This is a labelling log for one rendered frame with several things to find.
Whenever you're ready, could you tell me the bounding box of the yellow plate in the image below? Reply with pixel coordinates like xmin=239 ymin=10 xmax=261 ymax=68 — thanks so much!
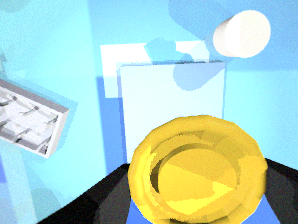
xmin=128 ymin=115 xmax=268 ymax=224

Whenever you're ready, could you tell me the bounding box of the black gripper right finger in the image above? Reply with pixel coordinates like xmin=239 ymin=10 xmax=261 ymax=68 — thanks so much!
xmin=264 ymin=158 xmax=298 ymax=224

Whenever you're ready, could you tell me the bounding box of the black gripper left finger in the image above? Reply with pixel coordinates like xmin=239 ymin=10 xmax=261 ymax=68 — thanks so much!
xmin=36 ymin=163 xmax=131 ymax=224

